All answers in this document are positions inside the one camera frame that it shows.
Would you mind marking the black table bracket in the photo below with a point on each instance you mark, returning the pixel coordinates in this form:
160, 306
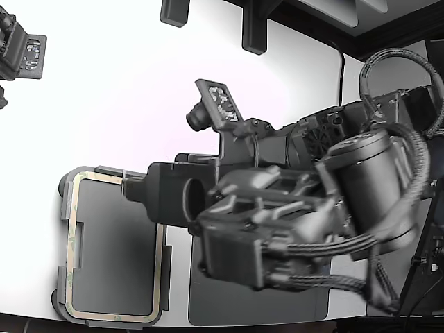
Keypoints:
254, 31
174, 12

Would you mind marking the dark gray robot arm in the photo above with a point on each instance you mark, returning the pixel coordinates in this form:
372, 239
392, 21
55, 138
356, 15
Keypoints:
364, 180

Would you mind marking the black equipment stand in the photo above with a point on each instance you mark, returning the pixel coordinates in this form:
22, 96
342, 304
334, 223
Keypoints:
430, 284

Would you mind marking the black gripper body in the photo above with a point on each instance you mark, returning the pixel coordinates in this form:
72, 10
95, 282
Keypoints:
166, 194

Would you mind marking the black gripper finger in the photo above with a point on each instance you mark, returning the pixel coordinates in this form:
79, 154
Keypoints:
137, 189

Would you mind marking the beige adhesive-backed frame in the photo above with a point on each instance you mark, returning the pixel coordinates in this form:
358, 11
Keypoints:
104, 316

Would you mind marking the dark textured frame tray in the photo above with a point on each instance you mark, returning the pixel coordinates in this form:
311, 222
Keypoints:
243, 308

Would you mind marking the black background rail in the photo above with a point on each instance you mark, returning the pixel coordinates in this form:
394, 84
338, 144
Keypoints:
329, 31

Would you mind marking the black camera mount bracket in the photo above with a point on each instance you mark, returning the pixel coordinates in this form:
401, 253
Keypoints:
232, 145

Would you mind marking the black camera with circuit board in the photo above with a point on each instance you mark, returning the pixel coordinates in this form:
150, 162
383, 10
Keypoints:
14, 45

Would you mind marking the small black mount piece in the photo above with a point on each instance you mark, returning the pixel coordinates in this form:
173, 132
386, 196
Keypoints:
2, 97

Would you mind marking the wrist camera with circuit board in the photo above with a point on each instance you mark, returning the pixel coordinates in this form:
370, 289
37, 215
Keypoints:
222, 104

